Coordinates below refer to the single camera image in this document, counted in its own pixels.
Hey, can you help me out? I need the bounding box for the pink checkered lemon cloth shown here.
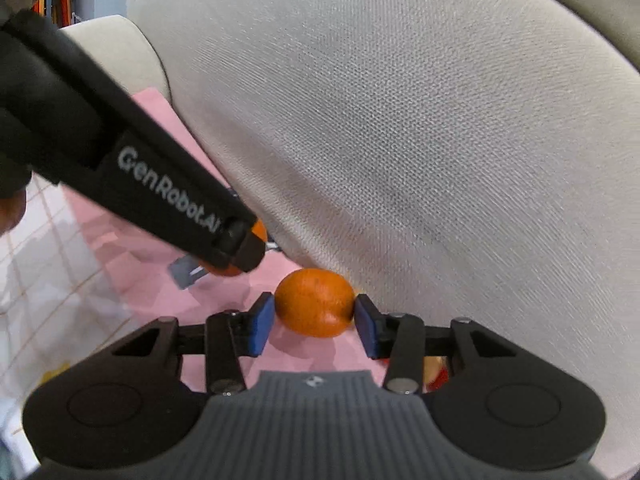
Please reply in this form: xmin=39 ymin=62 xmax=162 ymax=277
xmin=0 ymin=86 xmax=616 ymax=480

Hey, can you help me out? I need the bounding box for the red cherry tomato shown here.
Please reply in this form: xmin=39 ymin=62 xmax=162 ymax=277
xmin=426 ymin=366 xmax=449 ymax=391

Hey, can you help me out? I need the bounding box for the brown longan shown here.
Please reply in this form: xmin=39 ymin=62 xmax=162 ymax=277
xmin=423 ymin=356 xmax=447 ymax=386

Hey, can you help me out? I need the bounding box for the beige sofa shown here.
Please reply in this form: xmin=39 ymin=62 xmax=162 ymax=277
xmin=60 ymin=0 xmax=640 ymax=466

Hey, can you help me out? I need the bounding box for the cluttered shelf background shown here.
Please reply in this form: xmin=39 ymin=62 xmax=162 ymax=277
xmin=32 ymin=0 xmax=73 ymax=28

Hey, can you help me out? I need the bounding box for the orange mandarin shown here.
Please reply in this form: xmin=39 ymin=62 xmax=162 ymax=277
xmin=273 ymin=269 xmax=356 ymax=338
xmin=196 ymin=219 xmax=268 ymax=276

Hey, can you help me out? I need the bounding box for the person left hand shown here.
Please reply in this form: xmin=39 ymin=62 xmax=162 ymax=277
xmin=0 ymin=188 xmax=26 ymax=235

